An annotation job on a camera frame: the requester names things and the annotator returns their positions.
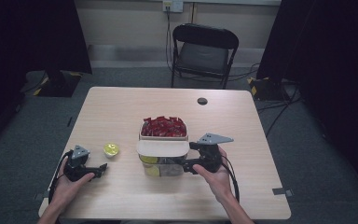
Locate left hand-held gripper cable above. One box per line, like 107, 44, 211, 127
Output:
48, 149, 75, 204

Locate black curtain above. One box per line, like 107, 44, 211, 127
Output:
0, 0, 93, 157
255, 0, 358, 200

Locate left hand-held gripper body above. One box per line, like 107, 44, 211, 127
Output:
62, 144, 100, 183

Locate right hand-held gripper cable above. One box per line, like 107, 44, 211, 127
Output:
220, 153, 241, 203

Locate black folding chair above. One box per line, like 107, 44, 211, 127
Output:
171, 22, 241, 91

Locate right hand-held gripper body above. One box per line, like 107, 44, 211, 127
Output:
195, 133, 235, 175

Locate pile of red packets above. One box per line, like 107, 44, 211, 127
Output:
140, 116, 188, 138

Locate hand-held gripper cable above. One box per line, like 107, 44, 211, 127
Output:
220, 153, 241, 203
48, 149, 75, 204

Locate yellow jelly cup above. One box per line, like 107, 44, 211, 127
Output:
145, 165, 161, 177
103, 142, 120, 159
140, 155, 159, 165

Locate person's left hand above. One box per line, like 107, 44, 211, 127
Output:
52, 158, 96, 214

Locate grey tape strip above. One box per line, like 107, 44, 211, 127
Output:
271, 188, 295, 198
33, 190, 51, 202

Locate clear box with white lid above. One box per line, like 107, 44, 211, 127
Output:
136, 139, 190, 178

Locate white wall socket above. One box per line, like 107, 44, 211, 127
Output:
162, 0, 185, 14

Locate black stand base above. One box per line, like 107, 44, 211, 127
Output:
247, 76, 291, 102
33, 69, 84, 98

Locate beige open box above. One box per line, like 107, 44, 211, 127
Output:
138, 119, 189, 143

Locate person's right hand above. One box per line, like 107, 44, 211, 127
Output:
192, 147, 235, 204

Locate black power cable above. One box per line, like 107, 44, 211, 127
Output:
165, 5, 174, 74

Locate black floor cables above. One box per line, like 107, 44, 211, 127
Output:
256, 83, 303, 138

